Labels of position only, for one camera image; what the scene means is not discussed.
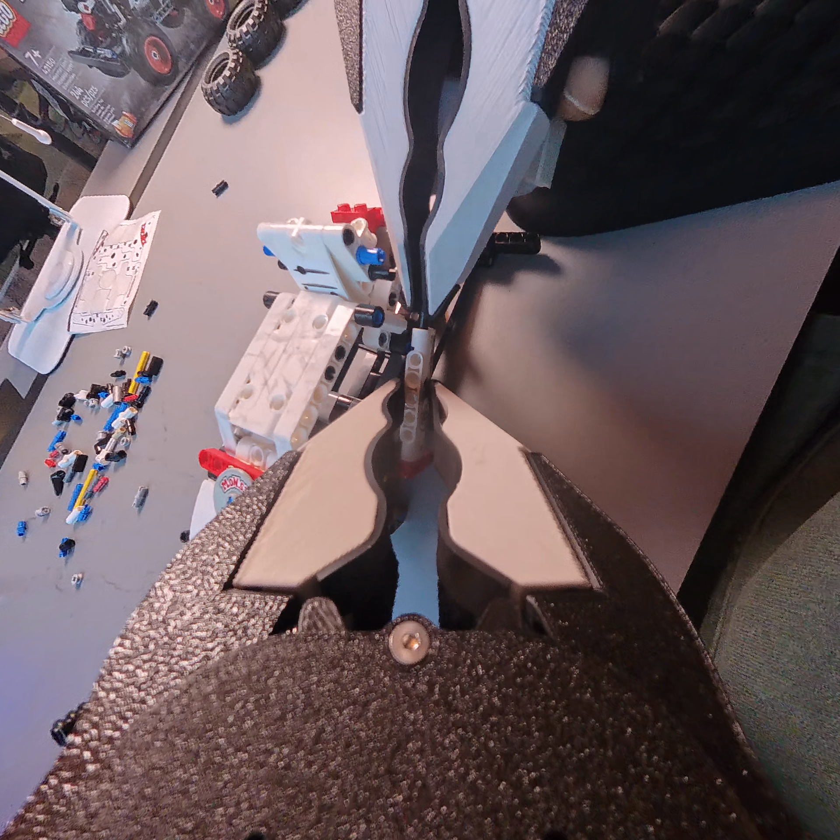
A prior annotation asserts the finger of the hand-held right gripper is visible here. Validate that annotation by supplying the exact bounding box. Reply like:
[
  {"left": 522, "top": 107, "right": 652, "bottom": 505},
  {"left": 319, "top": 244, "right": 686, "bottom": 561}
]
[
  {"left": 423, "top": 0, "right": 559, "bottom": 322},
  {"left": 361, "top": 0, "right": 434, "bottom": 322}
]

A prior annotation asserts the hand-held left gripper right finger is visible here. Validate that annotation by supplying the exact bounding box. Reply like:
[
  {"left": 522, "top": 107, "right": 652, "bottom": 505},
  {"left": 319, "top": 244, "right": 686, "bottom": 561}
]
[{"left": 431, "top": 381, "right": 598, "bottom": 594}]

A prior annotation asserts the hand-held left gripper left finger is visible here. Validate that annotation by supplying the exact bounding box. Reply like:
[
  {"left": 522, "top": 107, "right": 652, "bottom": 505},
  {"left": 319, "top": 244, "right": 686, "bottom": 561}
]
[{"left": 237, "top": 381, "right": 401, "bottom": 594}]

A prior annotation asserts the brick-built truck model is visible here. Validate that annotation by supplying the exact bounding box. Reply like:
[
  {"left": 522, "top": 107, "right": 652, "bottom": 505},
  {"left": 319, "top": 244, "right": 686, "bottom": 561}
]
[{"left": 191, "top": 204, "right": 546, "bottom": 539}]

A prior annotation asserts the white holed beam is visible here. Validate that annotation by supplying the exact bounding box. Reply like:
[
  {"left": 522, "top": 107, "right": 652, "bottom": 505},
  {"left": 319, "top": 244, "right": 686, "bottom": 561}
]
[{"left": 403, "top": 329, "right": 435, "bottom": 463}]

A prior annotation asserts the pile of small brick pieces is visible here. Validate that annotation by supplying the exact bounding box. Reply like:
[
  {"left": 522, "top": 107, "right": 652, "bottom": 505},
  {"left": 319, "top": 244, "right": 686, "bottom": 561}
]
[{"left": 14, "top": 344, "right": 165, "bottom": 578}]

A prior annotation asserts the person's right hand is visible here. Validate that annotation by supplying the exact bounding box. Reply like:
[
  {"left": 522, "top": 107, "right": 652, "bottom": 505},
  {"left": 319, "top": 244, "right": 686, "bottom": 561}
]
[{"left": 562, "top": 53, "right": 614, "bottom": 122}]

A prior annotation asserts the person's torso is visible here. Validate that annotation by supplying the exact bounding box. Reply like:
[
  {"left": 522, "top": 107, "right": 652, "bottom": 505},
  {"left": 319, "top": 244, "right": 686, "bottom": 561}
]
[{"left": 696, "top": 447, "right": 840, "bottom": 840}]

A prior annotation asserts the sticker sheet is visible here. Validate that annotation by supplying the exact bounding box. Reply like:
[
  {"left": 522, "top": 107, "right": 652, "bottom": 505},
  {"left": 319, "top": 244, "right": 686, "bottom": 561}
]
[{"left": 69, "top": 210, "right": 161, "bottom": 333}]

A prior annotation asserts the black toy set box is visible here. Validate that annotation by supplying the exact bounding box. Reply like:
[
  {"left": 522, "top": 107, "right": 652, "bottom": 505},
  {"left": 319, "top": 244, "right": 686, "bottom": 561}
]
[{"left": 0, "top": 0, "right": 237, "bottom": 145}]

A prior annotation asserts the white book stand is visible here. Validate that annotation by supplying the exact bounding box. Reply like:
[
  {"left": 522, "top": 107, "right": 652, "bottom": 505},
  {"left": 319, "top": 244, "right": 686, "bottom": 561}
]
[{"left": 0, "top": 119, "right": 132, "bottom": 375}]

